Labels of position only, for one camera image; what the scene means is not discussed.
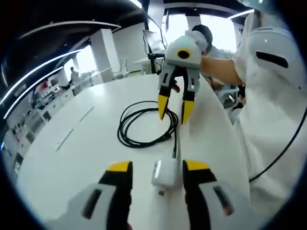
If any black Type-C cable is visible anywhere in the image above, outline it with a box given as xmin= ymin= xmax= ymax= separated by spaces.
xmin=117 ymin=100 xmax=181 ymax=160

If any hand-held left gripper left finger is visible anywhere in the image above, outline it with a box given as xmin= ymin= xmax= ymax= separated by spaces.
xmin=57 ymin=160 xmax=133 ymax=230

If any white desk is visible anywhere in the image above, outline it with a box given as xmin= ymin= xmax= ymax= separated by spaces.
xmin=14 ymin=73 xmax=252 ymax=230

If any row of white cabinets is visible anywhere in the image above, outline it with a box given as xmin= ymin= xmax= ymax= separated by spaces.
xmin=4 ymin=79 xmax=77 ymax=154

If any white office chair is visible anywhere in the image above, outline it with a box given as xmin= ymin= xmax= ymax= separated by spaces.
xmin=119 ymin=57 xmax=131 ymax=79

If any white charger adapter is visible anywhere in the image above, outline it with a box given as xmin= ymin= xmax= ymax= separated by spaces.
xmin=150 ymin=159 xmax=181 ymax=196

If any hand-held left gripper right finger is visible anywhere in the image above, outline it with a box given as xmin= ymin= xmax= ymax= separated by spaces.
xmin=182 ymin=159 xmax=250 ymax=230

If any black chest device cable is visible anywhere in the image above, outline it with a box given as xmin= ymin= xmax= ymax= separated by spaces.
xmin=248 ymin=112 xmax=305 ymax=183

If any dark side table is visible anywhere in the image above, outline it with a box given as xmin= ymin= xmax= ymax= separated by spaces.
xmin=147 ymin=53 xmax=166 ymax=75

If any white chest device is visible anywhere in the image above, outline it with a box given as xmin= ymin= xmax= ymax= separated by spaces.
xmin=248 ymin=26 xmax=304 ymax=89

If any white square pillar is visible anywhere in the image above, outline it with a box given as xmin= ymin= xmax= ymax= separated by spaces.
xmin=90 ymin=28 xmax=116 ymax=83

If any computer monitor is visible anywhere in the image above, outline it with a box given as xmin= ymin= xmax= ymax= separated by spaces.
xmin=142 ymin=29 xmax=166 ymax=55

